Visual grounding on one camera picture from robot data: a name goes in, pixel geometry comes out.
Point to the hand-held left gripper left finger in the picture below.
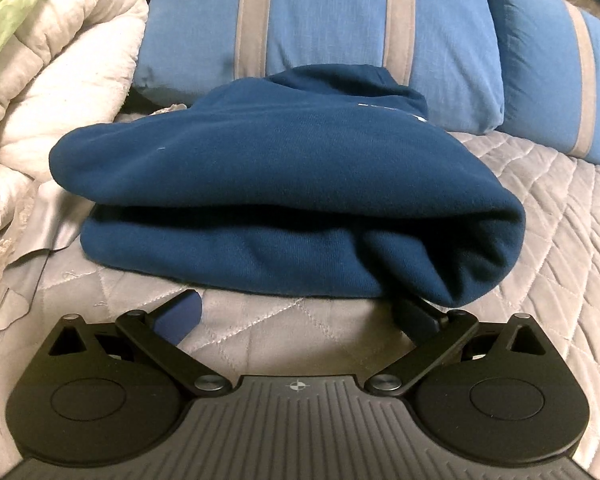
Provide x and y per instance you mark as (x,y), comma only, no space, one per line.
(180,317)

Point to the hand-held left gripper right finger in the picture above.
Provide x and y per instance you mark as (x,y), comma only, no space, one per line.
(415,319)

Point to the blue sweatshirt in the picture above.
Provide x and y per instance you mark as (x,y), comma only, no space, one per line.
(280,175)

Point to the grey quilted bedspread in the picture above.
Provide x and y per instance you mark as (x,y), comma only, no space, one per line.
(555,240)

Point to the grey satin cloth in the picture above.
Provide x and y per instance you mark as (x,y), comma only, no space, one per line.
(35,230)

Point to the white quilted comforter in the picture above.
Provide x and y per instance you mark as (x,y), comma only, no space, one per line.
(65,70)

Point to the blue pillow with grey stripes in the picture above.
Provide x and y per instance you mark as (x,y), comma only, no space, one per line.
(320,15)
(545,60)

